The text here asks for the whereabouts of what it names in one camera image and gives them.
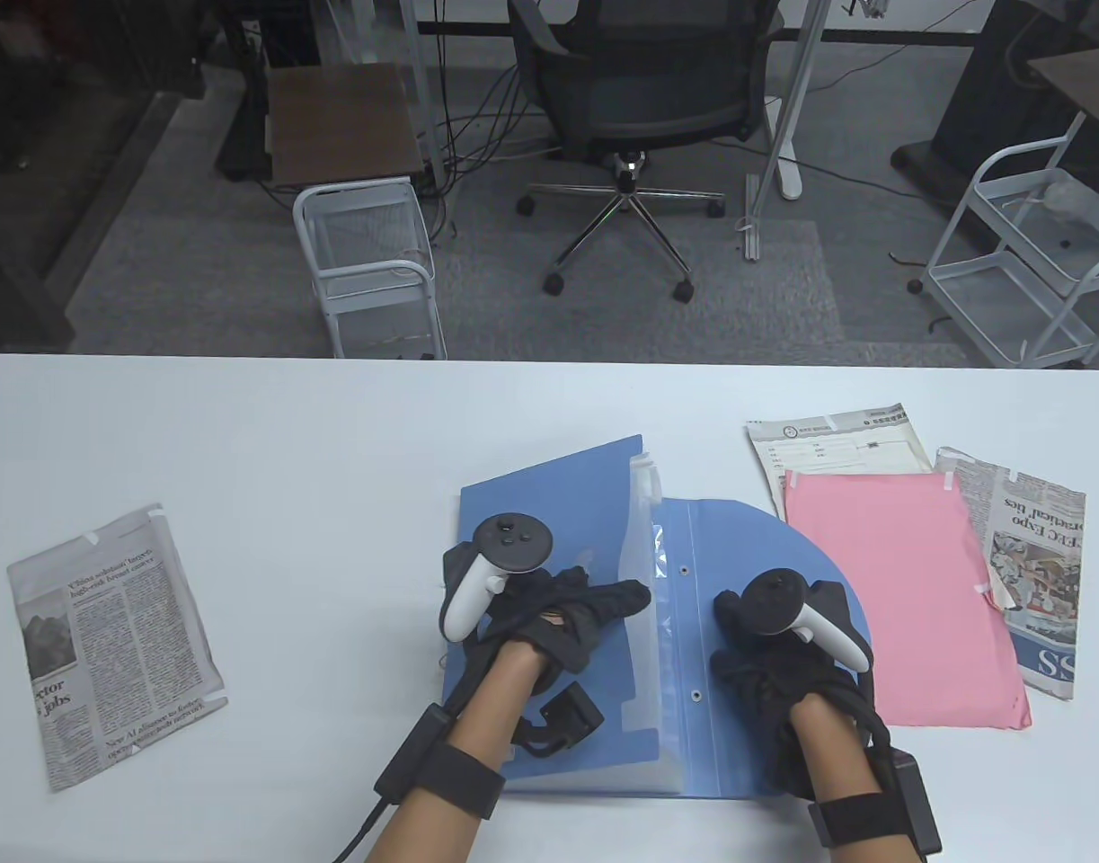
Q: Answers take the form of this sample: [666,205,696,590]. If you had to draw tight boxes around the white rolling utility cart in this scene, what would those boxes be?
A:
[923,111,1099,370]

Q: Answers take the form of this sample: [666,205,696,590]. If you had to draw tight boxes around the black wrist strap unit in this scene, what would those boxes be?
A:
[808,753,944,863]
[373,704,506,820]

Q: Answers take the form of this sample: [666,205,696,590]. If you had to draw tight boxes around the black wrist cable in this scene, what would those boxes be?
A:
[333,791,397,863]

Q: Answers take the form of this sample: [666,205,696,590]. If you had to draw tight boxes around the person's left hand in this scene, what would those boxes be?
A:
[441,541,651,694]

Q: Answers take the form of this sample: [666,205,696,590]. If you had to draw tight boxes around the white printed form sheet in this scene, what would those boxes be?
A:
[745,403,935,524]

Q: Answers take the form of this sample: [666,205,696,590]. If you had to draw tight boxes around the black office chair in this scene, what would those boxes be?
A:
[507,0,785,303]

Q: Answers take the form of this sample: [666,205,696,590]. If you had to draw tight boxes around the white and black controller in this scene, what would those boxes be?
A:
[713,574,872,673]
[441,512,555,644]

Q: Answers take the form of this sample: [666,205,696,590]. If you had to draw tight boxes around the folded newspaper with colour picture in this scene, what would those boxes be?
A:
[933,447,1087,703]

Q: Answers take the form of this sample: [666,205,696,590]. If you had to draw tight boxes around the person's right forearm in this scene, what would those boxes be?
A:
[787,697,882,863]

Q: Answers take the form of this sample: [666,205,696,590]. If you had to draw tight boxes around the white and black right controller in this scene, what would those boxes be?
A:
[713,574,872,673]

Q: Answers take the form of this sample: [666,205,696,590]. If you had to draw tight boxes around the brown side table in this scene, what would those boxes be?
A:
[268,62,423,187]

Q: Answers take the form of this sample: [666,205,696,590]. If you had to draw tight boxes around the pink paper sheet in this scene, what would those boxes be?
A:
[782,471,1033,730]

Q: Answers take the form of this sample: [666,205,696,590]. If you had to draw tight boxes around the clear plastic folder sleeves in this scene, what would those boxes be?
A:
[617,452,696,794]

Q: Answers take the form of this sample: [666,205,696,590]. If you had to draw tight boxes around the white and black left controller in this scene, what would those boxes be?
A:
[441,512,555,644]

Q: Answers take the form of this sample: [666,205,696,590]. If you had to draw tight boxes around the person's left forearm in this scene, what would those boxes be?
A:
[366,641,550,863]

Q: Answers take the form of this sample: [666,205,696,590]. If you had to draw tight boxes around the white wire mesh cart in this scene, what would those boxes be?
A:
[292,176,449,361]

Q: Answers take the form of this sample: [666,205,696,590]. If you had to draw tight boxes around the bundle of black floor cables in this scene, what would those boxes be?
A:
[421,27,563,245]

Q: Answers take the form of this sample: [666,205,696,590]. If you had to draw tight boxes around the folded newspaper with mountain photo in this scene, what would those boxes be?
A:
[7,503,229,795]

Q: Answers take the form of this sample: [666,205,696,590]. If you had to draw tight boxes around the white desk leg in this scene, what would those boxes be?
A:
[742,0,830,263]
[394,0,449,191]

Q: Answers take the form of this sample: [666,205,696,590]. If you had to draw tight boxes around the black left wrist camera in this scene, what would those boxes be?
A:
[511,682,605,761]

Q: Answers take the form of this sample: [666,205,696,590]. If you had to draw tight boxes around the brown desk top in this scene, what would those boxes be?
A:
[1028,45,1099,147]

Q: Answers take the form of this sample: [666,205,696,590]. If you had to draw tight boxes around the open blue file folder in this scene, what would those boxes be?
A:
[440,435,873,802]

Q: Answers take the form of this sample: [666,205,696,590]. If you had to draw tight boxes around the black right wrist strap unit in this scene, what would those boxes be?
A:
[808,753,944,863]

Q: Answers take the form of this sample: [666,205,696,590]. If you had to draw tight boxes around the person's right hand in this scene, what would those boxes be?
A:
[710,580,874,801]

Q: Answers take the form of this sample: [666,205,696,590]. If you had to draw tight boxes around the clear plastic bag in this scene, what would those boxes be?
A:
[1041,169,1099,236]

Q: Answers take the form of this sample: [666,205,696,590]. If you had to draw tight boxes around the black desk frame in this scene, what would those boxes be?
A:
[209,0,277,182]

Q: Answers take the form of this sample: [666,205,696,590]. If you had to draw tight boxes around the black left wrist strap unit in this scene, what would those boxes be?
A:
[373,704,506,820]

